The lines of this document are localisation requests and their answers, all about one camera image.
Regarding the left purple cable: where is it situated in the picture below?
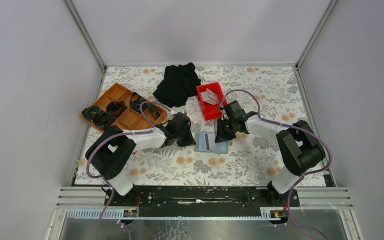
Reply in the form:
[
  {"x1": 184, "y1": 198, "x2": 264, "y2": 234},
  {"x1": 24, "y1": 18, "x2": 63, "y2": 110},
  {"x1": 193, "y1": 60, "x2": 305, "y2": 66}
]
[{"x1": 85, "y1": 100, "x2": 176, "y2": 240}]

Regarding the floral table mat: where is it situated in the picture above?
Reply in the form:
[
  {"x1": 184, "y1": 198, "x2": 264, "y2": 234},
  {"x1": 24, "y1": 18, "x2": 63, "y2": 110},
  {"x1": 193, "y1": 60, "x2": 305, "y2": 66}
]
[{"x1": 73, "y1": 66, "x2": 309, "y2": 186}]

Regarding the grey-green card holder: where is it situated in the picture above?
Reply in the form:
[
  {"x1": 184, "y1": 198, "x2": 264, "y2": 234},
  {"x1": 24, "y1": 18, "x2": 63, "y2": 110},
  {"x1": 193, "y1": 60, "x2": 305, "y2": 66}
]
[{"x1": 194, "y1": 131, "x2": 232, "y2": 154}]

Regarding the purple cable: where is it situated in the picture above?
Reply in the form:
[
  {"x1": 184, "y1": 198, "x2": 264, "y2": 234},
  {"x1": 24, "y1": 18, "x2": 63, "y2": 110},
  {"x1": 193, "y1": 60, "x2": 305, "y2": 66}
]
[
  {"x1": 218, "y1": 89, "x2": 334, "y2": 239},
  {"x1": 85, "y1": 100, "x2": 176, "y2": 240}
]

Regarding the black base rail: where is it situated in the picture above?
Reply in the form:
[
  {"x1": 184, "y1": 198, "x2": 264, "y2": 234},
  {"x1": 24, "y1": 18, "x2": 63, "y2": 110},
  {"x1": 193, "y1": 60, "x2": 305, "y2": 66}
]
[{"x1": 104, "y1": 185, "x2": 300, "y2": 219}]

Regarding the wooden divided organizer tray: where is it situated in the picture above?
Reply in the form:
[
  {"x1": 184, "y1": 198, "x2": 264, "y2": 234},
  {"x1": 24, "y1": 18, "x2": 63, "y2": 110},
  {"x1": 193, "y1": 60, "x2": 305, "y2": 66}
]
[{"x1": 80, "y1": 83, "x2": 168, "y2": 133}]

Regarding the black cloth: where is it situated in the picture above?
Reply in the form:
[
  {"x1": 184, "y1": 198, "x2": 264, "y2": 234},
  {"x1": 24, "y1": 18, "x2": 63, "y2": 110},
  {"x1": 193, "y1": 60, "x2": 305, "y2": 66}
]
[{"x1": 153, "y1": 62, "x2": 201, "y2": 108}]

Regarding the rolled dark patterned tie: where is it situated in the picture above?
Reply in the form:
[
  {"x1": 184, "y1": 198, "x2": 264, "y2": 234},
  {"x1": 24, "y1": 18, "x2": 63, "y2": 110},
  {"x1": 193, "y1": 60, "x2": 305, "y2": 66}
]
[{"x1": 81, "y1": 105, "x2": 102, "y2": 122}]

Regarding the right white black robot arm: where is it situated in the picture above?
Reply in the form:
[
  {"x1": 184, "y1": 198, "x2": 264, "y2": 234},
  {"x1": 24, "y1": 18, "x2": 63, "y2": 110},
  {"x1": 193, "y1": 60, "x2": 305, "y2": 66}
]
[{"x1": 215, "y1": 100, "x2": 326, "y2": 206}]

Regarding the credit cards stack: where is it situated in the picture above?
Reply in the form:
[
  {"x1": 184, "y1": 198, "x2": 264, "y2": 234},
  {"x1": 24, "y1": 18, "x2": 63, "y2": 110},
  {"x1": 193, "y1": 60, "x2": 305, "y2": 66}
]
[{"x1": 200, "y1": 88, "x2": 220, "y2": 105}]

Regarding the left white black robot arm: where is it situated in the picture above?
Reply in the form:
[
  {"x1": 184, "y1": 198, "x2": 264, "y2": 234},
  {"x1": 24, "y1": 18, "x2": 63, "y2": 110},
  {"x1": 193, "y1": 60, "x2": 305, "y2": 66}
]
[{"x1": 85, "y1": 112, "x2": 196, "y2": 206}]

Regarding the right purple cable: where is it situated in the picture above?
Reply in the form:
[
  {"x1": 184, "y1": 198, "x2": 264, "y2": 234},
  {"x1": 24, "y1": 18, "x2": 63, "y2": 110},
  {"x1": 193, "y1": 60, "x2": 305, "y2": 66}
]
[{"x1": 218, "y1": 89, "x2": 334, "y2": 239}]

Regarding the red plastic bin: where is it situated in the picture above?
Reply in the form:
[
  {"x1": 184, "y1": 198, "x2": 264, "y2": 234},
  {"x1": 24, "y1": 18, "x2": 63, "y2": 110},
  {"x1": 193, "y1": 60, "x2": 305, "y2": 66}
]
[{"x1": 196, "y1": 82, "x2": 224, "y2": 121}]

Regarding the white card with black stripe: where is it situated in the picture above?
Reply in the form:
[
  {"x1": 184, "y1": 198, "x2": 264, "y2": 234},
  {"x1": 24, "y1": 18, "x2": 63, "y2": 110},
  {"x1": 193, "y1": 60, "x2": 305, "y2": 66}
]
[{"x1": 201, "y1": 133, "x2": 217, "y2": 151}]

